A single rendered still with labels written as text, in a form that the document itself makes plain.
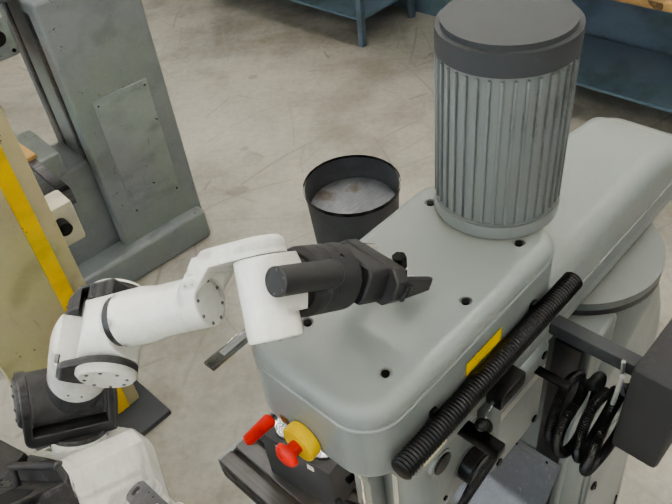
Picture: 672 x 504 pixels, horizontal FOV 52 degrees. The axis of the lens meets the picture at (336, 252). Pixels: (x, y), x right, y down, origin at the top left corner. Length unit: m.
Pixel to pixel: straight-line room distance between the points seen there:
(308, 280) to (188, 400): 2.67
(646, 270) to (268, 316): 0.99
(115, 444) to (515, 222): 0.73
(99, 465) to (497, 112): 0.81
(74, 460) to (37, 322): 1.74
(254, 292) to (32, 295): 2.10
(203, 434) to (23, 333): 0.91
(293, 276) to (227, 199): 3.72
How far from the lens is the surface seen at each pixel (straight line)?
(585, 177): 1.48
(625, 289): 1.54
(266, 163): 4.71
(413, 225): 1.13
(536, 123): 1.00
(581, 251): 1.34
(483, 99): 0.97
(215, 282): 0.87
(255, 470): 2.04
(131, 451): 1.24
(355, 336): 0.97
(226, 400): 3.35
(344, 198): 3.47
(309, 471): 1.82
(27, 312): 2.87
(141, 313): 0.87
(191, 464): 3.20
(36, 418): 1.21
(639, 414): 1.25
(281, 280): 0.75
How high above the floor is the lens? 2.62
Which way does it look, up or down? 42 degrees down
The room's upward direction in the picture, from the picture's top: 7 degrees counter-clockwise
